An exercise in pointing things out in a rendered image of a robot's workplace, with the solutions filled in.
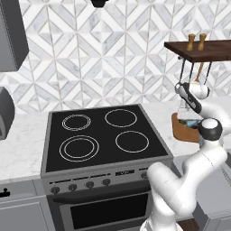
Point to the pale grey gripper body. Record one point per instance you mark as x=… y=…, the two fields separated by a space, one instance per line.
x=183 y=110

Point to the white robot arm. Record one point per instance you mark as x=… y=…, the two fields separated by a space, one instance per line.
x=180 y=192

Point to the blue green item in bowl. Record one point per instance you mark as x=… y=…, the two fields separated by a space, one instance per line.
x=189 y=122

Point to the black hanging utensil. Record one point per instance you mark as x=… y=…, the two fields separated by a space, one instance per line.
x=207 y=73
x=191 y=72
x=182 y=72

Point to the wooden hanging spoon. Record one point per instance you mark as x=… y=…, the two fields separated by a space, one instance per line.
x=199 y=73

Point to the wooden salt shaker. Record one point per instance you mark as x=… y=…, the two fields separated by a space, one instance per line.
x=190 y=42

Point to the dark stove knob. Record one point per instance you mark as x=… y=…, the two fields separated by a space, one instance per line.
x=55 y=189
x=106 y=181
x=144 y=175
x=72 y=187
x=89 y=184

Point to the steel stove with black hob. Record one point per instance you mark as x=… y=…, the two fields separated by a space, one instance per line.
x=105 y=135

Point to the grey cupboard run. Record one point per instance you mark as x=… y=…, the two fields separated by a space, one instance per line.
x=215 y=192

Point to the black oven door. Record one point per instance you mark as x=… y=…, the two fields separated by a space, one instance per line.
x=105 y=212

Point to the black ceiling lamp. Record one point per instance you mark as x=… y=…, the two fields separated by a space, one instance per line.
x=100 y=2

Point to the grey rounded appliance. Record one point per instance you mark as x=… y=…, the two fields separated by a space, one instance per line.
x=5 y=114

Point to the grey drawer front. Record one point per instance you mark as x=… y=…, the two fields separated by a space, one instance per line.
x=18 y=192

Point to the grey range hood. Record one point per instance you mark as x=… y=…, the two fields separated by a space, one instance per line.
x=10 y=33

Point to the grey cupboard door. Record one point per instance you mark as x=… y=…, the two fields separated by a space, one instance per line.
x=21 y=218

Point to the dark wooden wall shelf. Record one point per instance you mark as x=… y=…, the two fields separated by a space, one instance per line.
x=207 y=49

